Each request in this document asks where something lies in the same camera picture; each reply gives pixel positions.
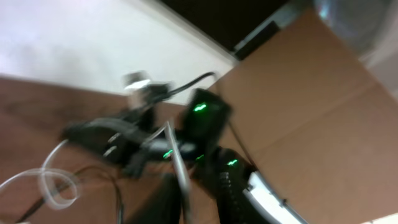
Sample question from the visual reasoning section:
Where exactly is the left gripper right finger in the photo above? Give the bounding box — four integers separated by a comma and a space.
216, 171, 274, 224

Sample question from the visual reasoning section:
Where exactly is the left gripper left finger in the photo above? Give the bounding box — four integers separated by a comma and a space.
124, 175, 182, 224

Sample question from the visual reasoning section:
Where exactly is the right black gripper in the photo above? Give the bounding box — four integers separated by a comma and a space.
61, 108, 171, 179

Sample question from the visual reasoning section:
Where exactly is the white USB cable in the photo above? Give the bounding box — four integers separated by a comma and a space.
0, 119, 193, 224

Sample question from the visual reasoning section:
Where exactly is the long black USB cable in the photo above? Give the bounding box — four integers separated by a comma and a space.
15, 164, 125, 224

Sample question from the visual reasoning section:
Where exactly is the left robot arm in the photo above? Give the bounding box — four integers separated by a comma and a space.
126, 171, 307, 224

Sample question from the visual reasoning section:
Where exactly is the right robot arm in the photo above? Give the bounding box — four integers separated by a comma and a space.
62, 88, 255, 200

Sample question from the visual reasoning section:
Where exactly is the brown cardboard box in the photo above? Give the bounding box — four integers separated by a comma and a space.
211, 9, 397, 223

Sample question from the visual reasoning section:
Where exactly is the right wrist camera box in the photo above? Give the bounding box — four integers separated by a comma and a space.
123, 71, 151, 110

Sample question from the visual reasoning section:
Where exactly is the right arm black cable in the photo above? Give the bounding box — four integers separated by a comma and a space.
164, 71, 217, 97

